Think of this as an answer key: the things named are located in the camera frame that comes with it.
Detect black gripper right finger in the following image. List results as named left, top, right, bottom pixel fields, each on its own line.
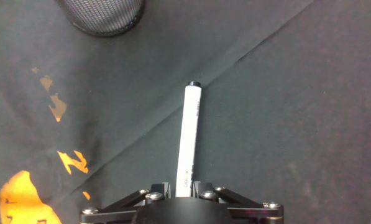
left=193, top=182, right=285, bottom=224

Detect white pen with black cap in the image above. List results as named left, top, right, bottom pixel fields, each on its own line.
left=175, top=80, right=203, bottom=198

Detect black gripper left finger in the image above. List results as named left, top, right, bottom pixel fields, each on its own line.
left=79, top=182, right=172, bottom=224

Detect black mesh pen holder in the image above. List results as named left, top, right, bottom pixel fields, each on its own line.
left=55, top=0, right=146, bottom=38

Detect faded orange sticker flecks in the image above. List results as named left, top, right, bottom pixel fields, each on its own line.
left=31, top=67, right=68, bottom=123

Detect black cloth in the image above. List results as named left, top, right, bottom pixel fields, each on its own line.
left=0, top=0, right=371, bottom=224

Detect jagged orange sticker scrap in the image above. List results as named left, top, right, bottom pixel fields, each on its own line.
left=57, top=150, right=91, bottom=201

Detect large orange sticker piece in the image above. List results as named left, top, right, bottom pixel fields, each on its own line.
left=0, top=170, right=63, bottom=224

